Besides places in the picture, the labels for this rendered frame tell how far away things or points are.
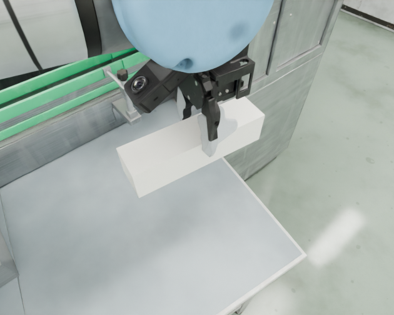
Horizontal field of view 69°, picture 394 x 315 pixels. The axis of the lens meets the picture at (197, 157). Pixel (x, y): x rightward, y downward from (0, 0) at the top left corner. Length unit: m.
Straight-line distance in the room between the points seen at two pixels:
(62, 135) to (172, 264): 0.49
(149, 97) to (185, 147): 0.12
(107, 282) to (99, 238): 0.11
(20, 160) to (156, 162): 0.58
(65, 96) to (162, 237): 0.47
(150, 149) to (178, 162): 0.05
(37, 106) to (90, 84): 0.15
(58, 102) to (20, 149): 0.16
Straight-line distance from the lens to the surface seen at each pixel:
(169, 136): 0.45
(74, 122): 0.91
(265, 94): 1.19
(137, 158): 0.43
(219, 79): 0.37
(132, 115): 0.85
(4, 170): 0.95
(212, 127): 0.39
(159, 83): 0.34
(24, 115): 0.88
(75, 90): 0.89
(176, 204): 0.79
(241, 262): 0.74
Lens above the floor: 1.44
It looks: 52 degrees down
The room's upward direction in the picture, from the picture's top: straight up
